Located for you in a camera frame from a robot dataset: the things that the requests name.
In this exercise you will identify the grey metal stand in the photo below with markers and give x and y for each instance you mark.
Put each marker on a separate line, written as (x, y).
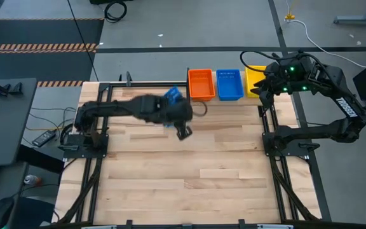
(354, 20)

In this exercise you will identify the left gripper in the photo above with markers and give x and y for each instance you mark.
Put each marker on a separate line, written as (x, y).
(180, 111)

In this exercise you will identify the orange plastic basket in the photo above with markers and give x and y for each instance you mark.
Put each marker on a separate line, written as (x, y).
(201, 85)

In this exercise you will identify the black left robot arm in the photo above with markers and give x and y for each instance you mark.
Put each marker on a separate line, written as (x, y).
(113, 108)

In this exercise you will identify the silver drink can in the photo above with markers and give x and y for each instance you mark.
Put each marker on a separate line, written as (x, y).
(30, 179)

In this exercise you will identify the silver metal bar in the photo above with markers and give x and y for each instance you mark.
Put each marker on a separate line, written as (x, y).
(98, 227)
(275, 226)

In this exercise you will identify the black computer mouse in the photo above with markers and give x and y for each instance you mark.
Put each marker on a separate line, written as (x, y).
(1, 213)

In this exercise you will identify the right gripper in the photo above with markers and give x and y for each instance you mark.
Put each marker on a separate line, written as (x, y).
(278, 79)

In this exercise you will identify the black floor mat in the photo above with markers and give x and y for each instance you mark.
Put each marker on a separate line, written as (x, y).
(43, 33)

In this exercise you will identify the black table clamp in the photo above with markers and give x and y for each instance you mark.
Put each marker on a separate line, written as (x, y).
(129, 79)
(129, 223)

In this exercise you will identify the blue plastic basket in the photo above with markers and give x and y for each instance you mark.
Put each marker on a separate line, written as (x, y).
(173, 94)
(230, 85)

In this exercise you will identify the black aluminium table frame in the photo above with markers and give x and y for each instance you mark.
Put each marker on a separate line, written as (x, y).
(151, 84)

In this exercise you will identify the dark grey desk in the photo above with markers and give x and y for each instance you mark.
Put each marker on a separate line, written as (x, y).
(8, 127)

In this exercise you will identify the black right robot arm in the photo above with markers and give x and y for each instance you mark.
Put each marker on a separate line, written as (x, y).
(345, 105)

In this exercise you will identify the yellow plastic basket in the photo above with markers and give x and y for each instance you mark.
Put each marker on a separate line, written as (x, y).
(252, 79)

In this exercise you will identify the black power adapter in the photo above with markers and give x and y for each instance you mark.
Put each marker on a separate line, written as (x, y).
(44, 138)

